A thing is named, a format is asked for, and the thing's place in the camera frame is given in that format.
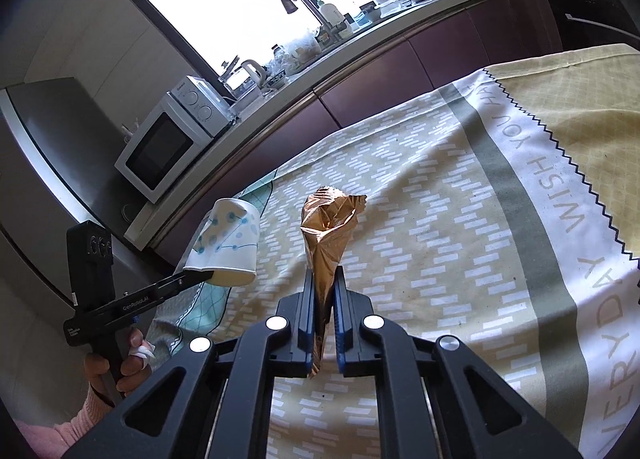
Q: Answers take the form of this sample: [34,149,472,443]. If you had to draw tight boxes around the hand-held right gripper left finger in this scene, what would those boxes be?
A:
[62,268,318,459]

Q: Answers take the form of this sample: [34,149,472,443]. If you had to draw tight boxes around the patterned green beige tablecloth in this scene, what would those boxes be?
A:
[149,43,640,459]

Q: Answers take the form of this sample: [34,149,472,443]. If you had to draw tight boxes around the grey refrigerator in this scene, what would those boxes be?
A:
[0,77,156,305]

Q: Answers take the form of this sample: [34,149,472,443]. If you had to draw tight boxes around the black built-in oven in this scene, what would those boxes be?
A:
[542,0,640,52]

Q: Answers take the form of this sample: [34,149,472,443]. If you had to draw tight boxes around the person's left hand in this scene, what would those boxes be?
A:
[84,328,157,408]

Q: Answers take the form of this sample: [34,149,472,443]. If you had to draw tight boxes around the brown foil wrapper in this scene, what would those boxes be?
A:
[300,186,369,381]

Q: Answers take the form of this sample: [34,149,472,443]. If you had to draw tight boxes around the clear plastic bags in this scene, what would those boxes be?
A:
[272,33,322,66]

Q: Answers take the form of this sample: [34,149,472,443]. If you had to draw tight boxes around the white soap bottle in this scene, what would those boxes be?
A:
[320,1,347,30]

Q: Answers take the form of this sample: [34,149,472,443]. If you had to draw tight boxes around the blue dotted paper cup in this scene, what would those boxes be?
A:
[182,197,261,289]

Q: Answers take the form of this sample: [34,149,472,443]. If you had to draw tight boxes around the person's left forearm pink sleeve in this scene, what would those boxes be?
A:
[14,381,117,457]

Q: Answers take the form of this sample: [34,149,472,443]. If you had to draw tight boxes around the dark kitchen counter cabinet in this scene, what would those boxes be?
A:
[122,0,566,252]

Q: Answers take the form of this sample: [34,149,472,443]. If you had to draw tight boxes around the white microwave oven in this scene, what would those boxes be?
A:
[114,76,237,205]

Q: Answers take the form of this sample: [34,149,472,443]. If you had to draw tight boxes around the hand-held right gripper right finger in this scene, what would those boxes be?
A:
[334,266,583,459]

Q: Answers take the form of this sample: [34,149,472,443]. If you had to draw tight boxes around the electric kettle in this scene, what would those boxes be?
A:
[219,55,267,96]

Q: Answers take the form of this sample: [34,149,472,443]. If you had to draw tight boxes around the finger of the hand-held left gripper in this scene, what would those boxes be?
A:
[150,268,216,301]

